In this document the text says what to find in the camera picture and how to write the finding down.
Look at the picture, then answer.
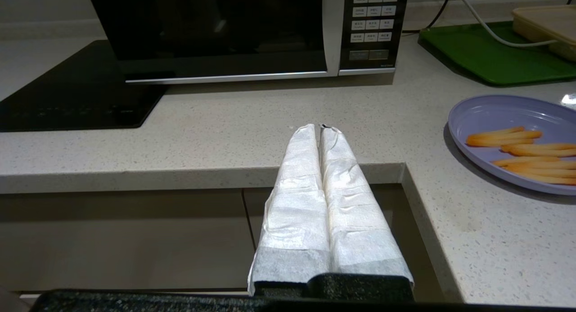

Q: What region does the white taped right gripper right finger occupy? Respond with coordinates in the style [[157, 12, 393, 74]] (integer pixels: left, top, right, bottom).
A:
[[319, 126, 414, 286]]

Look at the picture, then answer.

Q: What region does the black glass microwave door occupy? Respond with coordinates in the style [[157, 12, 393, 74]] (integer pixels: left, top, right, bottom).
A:
[[85, 0, 346, 84]]

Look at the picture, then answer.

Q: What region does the orange french fry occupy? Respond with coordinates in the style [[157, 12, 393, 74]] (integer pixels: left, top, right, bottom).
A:
[[500, 143, 576, 152], [468, 126, 526, 140], [466, 131, 543, 147], [491, 156, 560, 167], [503, 162, 576, 178], [508, 147, 576, 158], [513, 172, 576, 186]]

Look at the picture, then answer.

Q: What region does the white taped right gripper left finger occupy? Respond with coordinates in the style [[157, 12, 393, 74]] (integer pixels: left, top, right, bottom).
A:
[[247, 124, 332, 296]]

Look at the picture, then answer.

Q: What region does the lilac plastic plate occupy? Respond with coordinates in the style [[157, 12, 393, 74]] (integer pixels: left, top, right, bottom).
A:
[[448, 95, 576, 196]]

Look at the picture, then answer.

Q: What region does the black induction cooktop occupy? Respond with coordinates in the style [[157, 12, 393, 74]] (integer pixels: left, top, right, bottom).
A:
[[0, 40, 169, 132]]

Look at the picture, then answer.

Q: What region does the green plastic tray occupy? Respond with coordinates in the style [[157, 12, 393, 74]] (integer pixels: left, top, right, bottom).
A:
[[418, 20, 576, 86]]

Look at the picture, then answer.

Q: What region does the white power cord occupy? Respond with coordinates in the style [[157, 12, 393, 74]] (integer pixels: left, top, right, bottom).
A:
[[451, 0, 558, 48]]

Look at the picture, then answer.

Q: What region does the black power cord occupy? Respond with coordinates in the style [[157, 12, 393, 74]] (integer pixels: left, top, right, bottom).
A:
[[402, 0, 453, 34]]

